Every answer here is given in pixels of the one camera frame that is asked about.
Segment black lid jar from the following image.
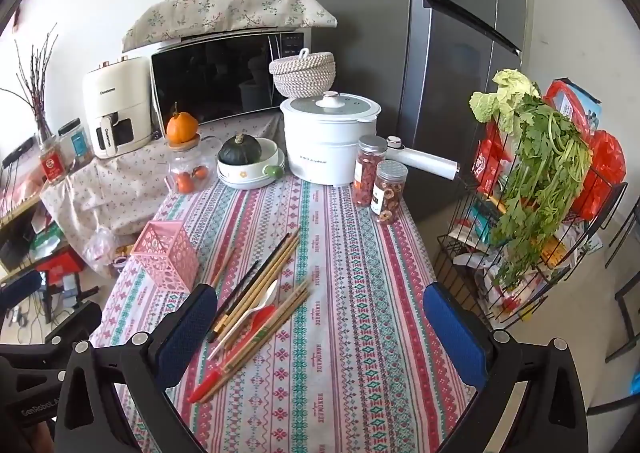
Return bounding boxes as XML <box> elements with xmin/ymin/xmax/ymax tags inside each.
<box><xmin>57</xmin><ymin>118</ymin><xmax>93</xmax><ymax>169</ymax></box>

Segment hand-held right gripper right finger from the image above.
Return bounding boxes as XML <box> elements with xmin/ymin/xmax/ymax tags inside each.
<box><xmin>422</xmin><ymin>282</ymin><xmax>591</xmax><ymax>453</ymax></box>

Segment striped patterned tablecloth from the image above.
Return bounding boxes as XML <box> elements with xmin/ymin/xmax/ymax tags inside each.
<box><xmin>90</xmin><ymin>173</ymin><xmax>476</xmax><ymax>453</ymax></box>

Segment bunch of bamboo chopsticks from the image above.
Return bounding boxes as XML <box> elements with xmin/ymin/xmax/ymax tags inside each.
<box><xmin>197</xmin><ymin>228</ymin><xmax>312</xmax><ymax>404</ymax></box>

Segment black microwave oven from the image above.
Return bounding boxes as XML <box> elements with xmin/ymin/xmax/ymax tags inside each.
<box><xmin>150</xmin><ymin>30</ymin><xmax>313</xmax><ymax>134</ymax></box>

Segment woven lidded basket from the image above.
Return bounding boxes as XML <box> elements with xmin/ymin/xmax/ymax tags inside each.
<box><xmin>269</xmin><ymin>47</ymin><xmax>337</xmax><ymax>99</ymax></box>

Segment pink perforated utensil holder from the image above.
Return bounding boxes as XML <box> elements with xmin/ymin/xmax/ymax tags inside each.
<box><xmin>131</xmin><ymin>220</ymin><xmax>201</xmax><ymax>295</ymax></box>

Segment red and blue box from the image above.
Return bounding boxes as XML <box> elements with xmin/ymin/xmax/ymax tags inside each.
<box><xmin>545</xmin><ymin>78</ymin><xmax>603</xmax><ymax>134</ymax></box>

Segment red plastic bag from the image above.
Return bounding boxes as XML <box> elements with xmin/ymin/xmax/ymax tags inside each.
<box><xmin>570</xmin><ymin>130</ymin><xmax>627</xmax><ymax>219</ymax></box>

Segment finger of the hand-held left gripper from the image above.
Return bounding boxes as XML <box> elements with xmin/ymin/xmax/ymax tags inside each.
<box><xmin>44</xmin><ymin>301</ymin><xmax>104</xmax><ymax>349</ymax></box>
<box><xmin>0</xmin><ymin>270</ymin><xmax>44</xmax><ymax>320</ymax></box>

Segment dried branches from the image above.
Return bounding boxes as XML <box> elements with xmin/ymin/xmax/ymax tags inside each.
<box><xmin>0</xmin><ymin>23</ymin><xmax>58</xmax><ymax>144</ymax></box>

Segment black wire rack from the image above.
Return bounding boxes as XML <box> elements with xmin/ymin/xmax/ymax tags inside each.
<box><xmin>435</xmin><ymin>133</ymin><xmax>631</xmax><ymax>329</ymax></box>

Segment clear plastic bag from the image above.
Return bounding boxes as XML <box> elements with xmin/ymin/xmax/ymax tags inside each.
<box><xmin>82</xmin><ymin>226</ymin><xmax>123</xmax><ymax>279</ymax></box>

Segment jar of dried fruit rings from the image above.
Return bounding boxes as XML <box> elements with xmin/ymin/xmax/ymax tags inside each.
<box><xmin>371</xmin><ymin>160</ymin><xmax>408</xmax><ymax>226</ymax></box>

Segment orange fruit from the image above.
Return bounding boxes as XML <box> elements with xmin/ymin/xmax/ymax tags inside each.
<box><xmin>166</xmin><ymin>103</ymin><xmax>199</xmax><ymax>144</ymax></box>

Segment teal snack packet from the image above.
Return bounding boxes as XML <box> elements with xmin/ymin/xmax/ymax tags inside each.
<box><xmin>462</xmin><ymin>206</ymin><xmax>496</xmax><ymax>241</ymax></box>

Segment red snack packet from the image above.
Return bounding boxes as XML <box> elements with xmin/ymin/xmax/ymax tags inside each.
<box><xmin>472</xmin><ymin>126</ymin><xmax>516</xmax><ymax>194</ymax></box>

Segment dark green squash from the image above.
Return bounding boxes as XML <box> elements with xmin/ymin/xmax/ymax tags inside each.
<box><xmin>218</xmin><ymin>133</ymin><xmax>263</xmax><ymax>166</ymax></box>

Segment red label jar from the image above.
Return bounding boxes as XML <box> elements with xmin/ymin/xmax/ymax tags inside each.
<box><xmin>39</xmin><ymin>133</ymin><xmax>68</xmax><ymax>184</ymax></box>

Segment green leafy celery bunch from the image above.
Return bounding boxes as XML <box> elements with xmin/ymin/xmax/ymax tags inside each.
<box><xmin>490</xmin><ymin>96</ymin><xmax>593</xmax><ymax>286</ymax></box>

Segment jar of red goji berries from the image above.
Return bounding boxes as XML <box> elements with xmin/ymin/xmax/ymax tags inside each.
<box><xmin>351</xmin><ymin>136</ymin><xmax>388</xmax><ymax>208</ymax></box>

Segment white electric cooking pot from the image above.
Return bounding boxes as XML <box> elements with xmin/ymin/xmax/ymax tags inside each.
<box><xmin>280</xmin><ymin>90</ymin><xmax>460</xmax><ymax>186</ymax></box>

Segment floral microwave cover cloth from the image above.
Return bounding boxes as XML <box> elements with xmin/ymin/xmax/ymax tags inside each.
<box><xmin>121</xmin><ymin>0</ymin><xmax>338</xmax><ymax>54</ymax></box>

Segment small-flower print cloth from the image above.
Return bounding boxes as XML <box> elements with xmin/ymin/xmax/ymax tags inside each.
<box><xmin>40</xmin><ymin>113</ymin><xmax>286</xmax><ymax>279</ymax></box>

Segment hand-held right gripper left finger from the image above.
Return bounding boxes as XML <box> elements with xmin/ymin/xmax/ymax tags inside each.
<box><xmin>52</xmin><ymin>283</ymin><xmax>221</xmax><ymax>453</ymax></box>

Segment white plastic spoon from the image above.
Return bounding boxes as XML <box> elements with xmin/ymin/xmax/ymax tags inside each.
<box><xmin>207</xmin><ymin>278</ymin><xmax>281</xmax><ymax>361</ymax></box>

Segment grey refrigerator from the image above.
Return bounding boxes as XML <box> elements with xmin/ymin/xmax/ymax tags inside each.
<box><xmin>312</xmin><ymin>0</ymin><xmax>528</xmax><ymax>224</ymax></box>

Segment glass jar with wooden lid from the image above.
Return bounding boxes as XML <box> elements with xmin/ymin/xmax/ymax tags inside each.
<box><xmin>167</xmin><ymin>133</ymin><xmax>218</xmax><ymax>195</ymax></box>

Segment stack of white bowls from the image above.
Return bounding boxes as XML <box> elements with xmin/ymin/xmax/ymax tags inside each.
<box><xmin>216</xmin><ymin>138</ymin><xmax>288</xmax><ymax>190</ymax></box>

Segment red plastic spoon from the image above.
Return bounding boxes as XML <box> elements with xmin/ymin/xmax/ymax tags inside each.
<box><xmin>188</xmin><ymin>305</ymin><xmax>276</xmax><ymax>404</ymax></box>

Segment napa cabbage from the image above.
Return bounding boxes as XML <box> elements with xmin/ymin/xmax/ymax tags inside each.
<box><xmin>469</xmin><ymin>68</ymin><xmax>541</xmax><ymax>134</ymax></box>

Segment white air fryer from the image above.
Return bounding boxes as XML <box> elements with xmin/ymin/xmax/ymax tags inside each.
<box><xmin>82</xmin><ymin>54</ymin><xmax>153</xmax><ymax>160</ymax></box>

